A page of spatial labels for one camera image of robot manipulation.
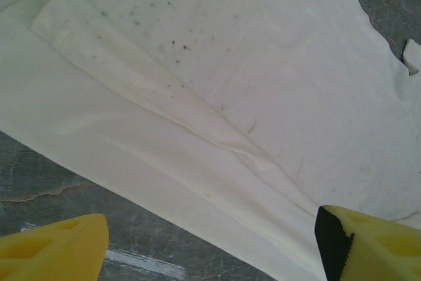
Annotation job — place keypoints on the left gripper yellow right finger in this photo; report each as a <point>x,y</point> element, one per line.
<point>378,251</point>

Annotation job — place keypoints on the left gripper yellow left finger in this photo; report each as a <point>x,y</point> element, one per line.
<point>49,251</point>

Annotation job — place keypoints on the white t-shirt with black print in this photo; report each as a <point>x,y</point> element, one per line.
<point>230,96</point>

